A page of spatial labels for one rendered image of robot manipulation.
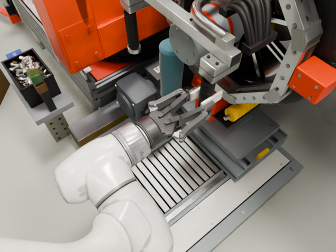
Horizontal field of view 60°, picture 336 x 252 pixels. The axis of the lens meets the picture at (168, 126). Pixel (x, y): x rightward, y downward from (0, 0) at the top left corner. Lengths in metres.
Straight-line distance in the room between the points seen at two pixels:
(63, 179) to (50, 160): 1.09
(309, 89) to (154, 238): 0.52
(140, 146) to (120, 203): 0.13
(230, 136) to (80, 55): 0.77
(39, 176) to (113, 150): 1.09
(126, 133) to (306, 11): 0.50
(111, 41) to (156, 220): 0.88
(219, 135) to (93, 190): 0.92
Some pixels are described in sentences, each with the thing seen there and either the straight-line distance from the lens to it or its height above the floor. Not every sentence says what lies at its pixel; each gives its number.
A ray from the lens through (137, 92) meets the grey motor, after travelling 1.33.
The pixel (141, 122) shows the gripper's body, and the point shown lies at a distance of 0.66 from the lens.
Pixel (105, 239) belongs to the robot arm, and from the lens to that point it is 0.56.
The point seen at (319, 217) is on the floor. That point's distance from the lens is 1.64.
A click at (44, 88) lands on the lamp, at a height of 0.59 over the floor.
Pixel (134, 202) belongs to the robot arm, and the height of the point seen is 0.86.
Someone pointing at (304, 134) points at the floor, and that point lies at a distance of 1.84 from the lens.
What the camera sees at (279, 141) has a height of 0.17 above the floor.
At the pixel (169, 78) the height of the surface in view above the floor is 0.62.
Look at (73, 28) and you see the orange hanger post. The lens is 1.18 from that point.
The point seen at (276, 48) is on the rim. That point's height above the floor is 0.81.
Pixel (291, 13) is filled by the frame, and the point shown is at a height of 1.00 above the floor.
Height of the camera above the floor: 1.40
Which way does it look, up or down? 56 degrees down
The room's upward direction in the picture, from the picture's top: straight up
